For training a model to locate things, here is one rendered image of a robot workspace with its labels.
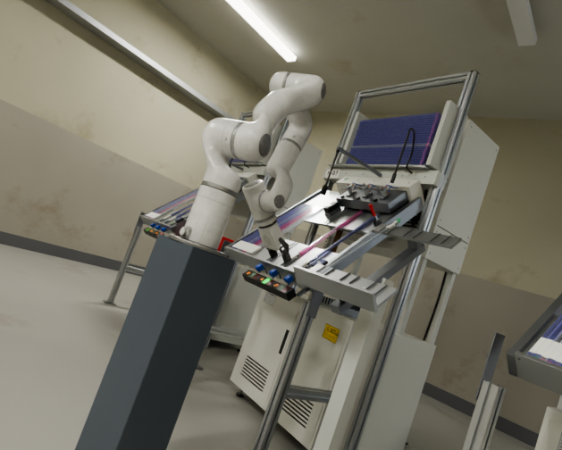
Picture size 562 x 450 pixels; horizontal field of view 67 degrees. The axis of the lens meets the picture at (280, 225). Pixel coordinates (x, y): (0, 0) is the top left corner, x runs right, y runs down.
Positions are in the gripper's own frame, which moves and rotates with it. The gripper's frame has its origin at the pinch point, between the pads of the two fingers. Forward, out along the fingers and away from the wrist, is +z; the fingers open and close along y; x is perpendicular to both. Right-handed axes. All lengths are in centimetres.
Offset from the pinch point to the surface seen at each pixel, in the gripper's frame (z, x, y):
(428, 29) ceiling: -44, 275, -115
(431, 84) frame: -30, 121, -9
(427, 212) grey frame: 16, 72, 13
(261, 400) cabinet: 75, -23, -29
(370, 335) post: 24.6, 2.4, 36.7
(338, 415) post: 42, -20, 36
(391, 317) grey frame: 49, 35, 13
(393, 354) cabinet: 70, 32, 10
